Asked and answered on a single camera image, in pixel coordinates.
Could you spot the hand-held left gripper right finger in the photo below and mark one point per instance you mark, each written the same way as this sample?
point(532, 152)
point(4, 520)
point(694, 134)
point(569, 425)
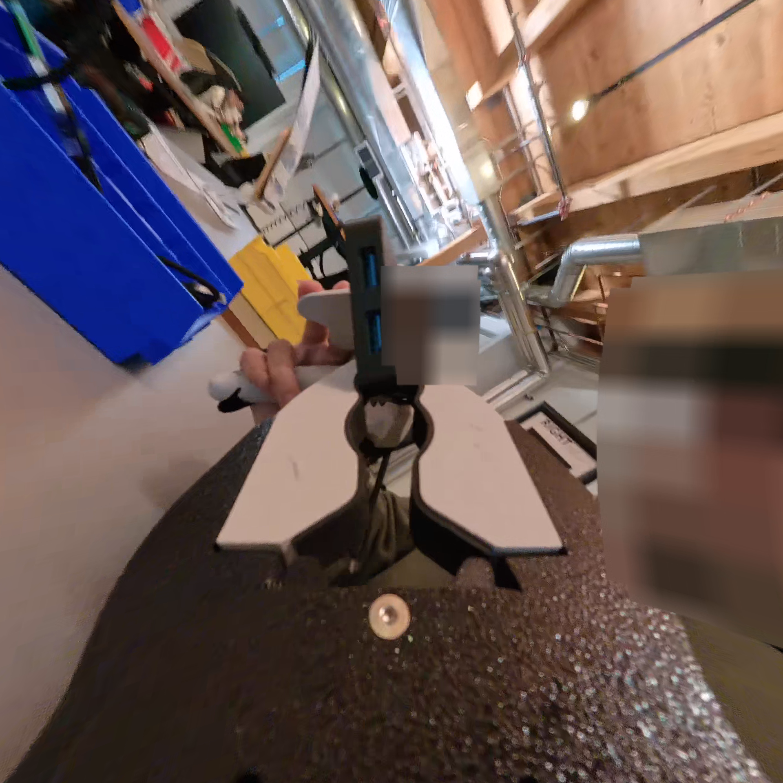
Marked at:
point(477, 477)

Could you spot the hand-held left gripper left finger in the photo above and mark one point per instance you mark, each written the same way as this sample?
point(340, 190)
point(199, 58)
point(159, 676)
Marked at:
point(287, 477)

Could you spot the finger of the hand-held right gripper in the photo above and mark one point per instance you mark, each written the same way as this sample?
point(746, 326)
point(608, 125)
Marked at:
point(330, 315)

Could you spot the dark grey USB hub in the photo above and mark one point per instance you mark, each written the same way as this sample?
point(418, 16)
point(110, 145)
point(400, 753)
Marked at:
point(361, 306)

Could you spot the blue plastic bin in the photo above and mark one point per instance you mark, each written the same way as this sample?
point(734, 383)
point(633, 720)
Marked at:
point(92, 257)

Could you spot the person's right hand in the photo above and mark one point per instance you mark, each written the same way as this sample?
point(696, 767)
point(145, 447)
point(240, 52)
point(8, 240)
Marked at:
point(281, 373)

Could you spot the yellow plastic bin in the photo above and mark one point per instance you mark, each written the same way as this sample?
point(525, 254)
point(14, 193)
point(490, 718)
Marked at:
point(272, 287)

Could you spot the black and orange stand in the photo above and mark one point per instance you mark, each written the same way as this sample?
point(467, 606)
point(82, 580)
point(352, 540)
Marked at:
point(324, 211)

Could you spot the silver upright metal pipe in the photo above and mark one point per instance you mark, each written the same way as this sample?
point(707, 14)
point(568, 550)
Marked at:
point(520, 318)

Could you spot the silver bent metal pipe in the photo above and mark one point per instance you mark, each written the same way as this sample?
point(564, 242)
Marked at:
point(599, 249)

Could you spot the white banner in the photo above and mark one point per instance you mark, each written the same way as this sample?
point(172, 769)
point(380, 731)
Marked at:
point(304, 116)

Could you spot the cluttered wooden shelf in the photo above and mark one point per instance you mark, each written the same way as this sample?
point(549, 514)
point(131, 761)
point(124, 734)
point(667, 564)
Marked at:
point(183, 92)

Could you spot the ceiling lamp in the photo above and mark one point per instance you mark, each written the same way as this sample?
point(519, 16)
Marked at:
point(578, 110)

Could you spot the person's olive clothing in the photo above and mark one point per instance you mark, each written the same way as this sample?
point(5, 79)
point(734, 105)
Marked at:
point(746, 703)

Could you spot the grey wall box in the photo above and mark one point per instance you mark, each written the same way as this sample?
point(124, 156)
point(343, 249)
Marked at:
point(367, 162)

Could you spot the silver ventilation duct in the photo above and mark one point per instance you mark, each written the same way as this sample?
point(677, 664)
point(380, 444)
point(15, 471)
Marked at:
point(355, 79)

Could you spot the sheet metal duct box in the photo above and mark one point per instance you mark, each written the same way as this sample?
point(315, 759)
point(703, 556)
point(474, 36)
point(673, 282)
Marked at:
point(709, 244)

